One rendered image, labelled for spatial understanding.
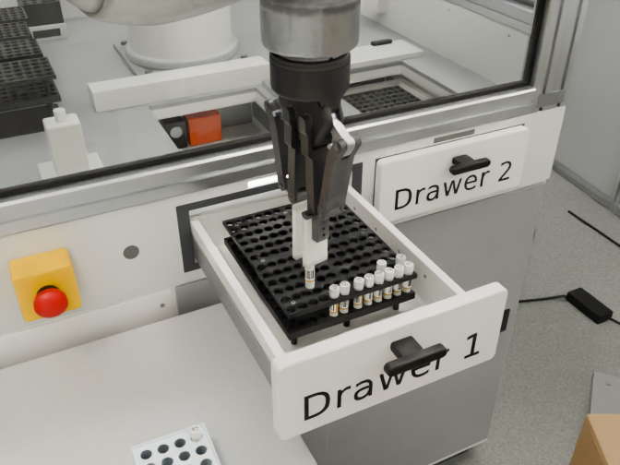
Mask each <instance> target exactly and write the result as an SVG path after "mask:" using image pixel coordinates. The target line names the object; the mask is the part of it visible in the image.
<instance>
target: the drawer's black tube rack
mask: <svg viewBox="0 0 620 465"><path fill-rule="evenodd" d="M286 209H292V204H288V205H284V206H280V207H276V208H273V209H266V210H262V211H259V212H256V213H252V214H248V215H244V216H241V217H237V218H233V219H229V220H226V221H222V225H223V226H224V228H225V229H226V230H227V232H228V233H229V235H230V237H226V238H224V244H225V245H226V247H227V248H228V250H229V251H230V253H231V254H232V256H233V258H234V259H235V261H236V262H237V264H238V265H239V267H240V268H241V270H242V271H243V273H244V274H245V276H246V277H247V278H248V280H249V281H250V283H251V284H252V286H253V287H254V289H255V290H256V292H257V293H258V295H259V296H260V298H261V299H262V301H263V302H264V304H265V305H266V307H267V308H268V310H269V312H270V313H271V314H272V315H273V317H274V318H275V320H276V321H277V323H278V324H279V326H280V328H281V329H282V331H283V332H284V334H285V335H286V337H287V338H288V340H290V341H291V344H292V345H296V344H297V338H300V337H302V336H304V335H307V334H310V333H313V332H316V331H319V330H321V329H324V328H329V327H332V326H335V325H338V324H340V323H343V326H344V327H349V326H350V320H352V319H355V318H357V317H360V316H365V315H368V314H371V313H374V312H376V311H379V310H382V309H385V308H388V307H390V306H393V309H394V310H399V304H401V303H404V302H407V301H409V300H412V299H414V298H415V291H414V290H413V289H412V288H411V291H410V292H403V291H402V287H401V295H398V296H397V295H394V294H393V286H392V294H391V298H390V299H386V298H384V297H383V293H382V301H381V302H375V301H374V293H373V299H372V304H371V305H365V304H364V296H363V302H362V308H360V309H357V308H354V307H353V299H351V300H349V307H348V313H345V314H344V313H341V312H340V304H339V307H338V315H337V316H330V315H329V306H328V307H325V308H322V309H319V310H316V311H314V312H311V313H308V314H305V315H302V316H297V317H294V318H291V319H289V318H288V317H287V316H286V315H285V314H284V312H283V311H282V307H283V306H284V305H286V304H295V303H296V302H297V301H301V300H303V299H306V298H309V297H312V296H316V295H319V294H321V293H324V292H329V286H330V285H333V284H336V285H338V286H340V283H341V282H342V281H347V282H349V283H350V286H351V284H353V280H354V279H355V278H356V277H361V278H363V279H364V275H365V274H368V273H369V274H373V275H374V276H375V272H376V262H377V261H378V260H380V259H383V260H385V261H387V268H394V267H395V266H396V259H390V258H391V257H394V258H396V255H397V254H396V253H395V252H394V251H393V250H392V249H391V248H390V247H389V246H388V245H387V244H386V243H385V242H384V241H383V240H382V239H381V238H380V237H379V236H378V235H377V234H376V233H375V232H374V231H373V230H372V229H371V228H370V227H368V226H367V225H366V224H365V223H364V222H363V221H362V220H361V219H360V218H359V217H358V216H357V215H356V214H355V213H354V212H353V211H352V210H351V209H350V208H349V207H348V206H347V205H346V204H345V206H344V209H345V210H343V212H341V213H339V214H337V215H334V216H332V217H329V237H328V259H327V260H324V261H322V262H320V263H318V264H315V287H314V288H312V289H308V288H306V287H305V267H304V266H303V258H302V257H301V258H299V259H297V260H295V259H294V258H293V257H292V211H291V210H286ZM275 212H279V213H277V214H276V213H275ZM265 215H270V216H265ZM348 216H352V217H348ZM257 217H259V219H257ZM280 219H282V220H280ZM247 220H251V221H247ZM271 221H275V222H271ZM236 222H241V223H236ZM355 222H359V223H355ZM261 223H266V224H264V225H262V224H261ZM229 224H232V225H231V226H228V225H229ZM349 224H350V225H349ZM251 226H256V227H251ZM243 228H246V230H241V229H243ZM362 228H364V229H365V230H361V229H362ZM233 231H234V232H233ZM370 236H372V237H375V238H369V237H370ZM377 244H381V245H377ZM371 246H372V247H371ZM384 250H387V251H388V252H383V251H384ZM378 254H379V255H378Z"/></svg>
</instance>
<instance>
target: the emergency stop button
mask: <svg viewBox="0 0 620 465"><path fill-rule="evenodd" d="M33 307H34V311H35V312H36V314H37V315H38V316H41V317H45V318H52V317H56V316H60V315H61V314H63V313H64V311H65V310H66V309H67V307H68V300H67V297H66V294H65V293H64V292H62V291H61V290H58V289H46V290H44V291H41V292H40V293H38V294H37V295H36V297H35V298H34V301H33Z"/></svg>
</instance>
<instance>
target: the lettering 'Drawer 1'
mask: <svg viewBox="0 0 620 465"><path fill-rule="evenodd" d="M471 338H473V340H472V345H471V354H469V355H466V356H464V359H466V358H469V357H471V356H473V355H475V354H478V353H479V351H477V352H474V348H475V343H476V338H477V333H474V334H472V335H470V336H469V337H468V338H467V340H469V339H471ZM439 363H440V359H438V360H436V366H435V370H437V369H439ZM428 365H430V363H429V364H424V365H422V366H419V367H416V368H414V369H412V370H411V375H412V376H413V377H420V376H423V375H425V374H427V373H428V372H429V369H428V370H427V371H425V372H424V373H422V374H419V375H417V374H415V371H416V370H418V369H421V368H424V367H426V366H428ZM404 374H405V372H404V373H402V374H401V375H400V377H399V379H398V376H394V377H395V381H396V385H399V384H400V383H401V381H402V378H403V376H404ZM391 378H392V377H389V378H388V381H387V384H386V381H385V378H384V375H383V374H381V375H380V379H381V383H382V386H383V389H384V390H386V389H388V386H389V384H390V381H391ZM363 383H369V386H366V387H362V388H360V389H358V390H357V391H356V392H355V394H354V399H355V400H360V399H364V398H365V397H366V396H367V395H368V396H371V395H372V390H373V382H372V380H370V379H366V380H364V381H361V382H359V383H358V384H356V387H358V386H360V385H361V384H363ZM350 388H351V386H348V387H346V388H345V389H343V390H342V391H341V389H340V390H338V404H337V408H340V407H341V395H342V393H343V392H344V391H345V390H347V389H350ZM367 388H369V389H368V391H367V393H366V394H365V395H364V396H362V397H358V393H359V392H360V391H362V390H364V389H367ZM318 395H323V396H325V398H326V404H325V407H324V408H323V409H322V410H321V411H320V412H318V413H316V414H313V415H311V416H309V399H310V398H312V397H315V396H318ZM329 403H330V396H329V394H328V393H327V392H325V391H321V392H317V393H314V394H312V395H309V396H306V397H304V420H305V421H306V420H309V419H312V418H314V417H317V416H318V415H320V414H321V413H323V412H324V411H325V410H326V409H327V408H328V406H329Z"/></svg>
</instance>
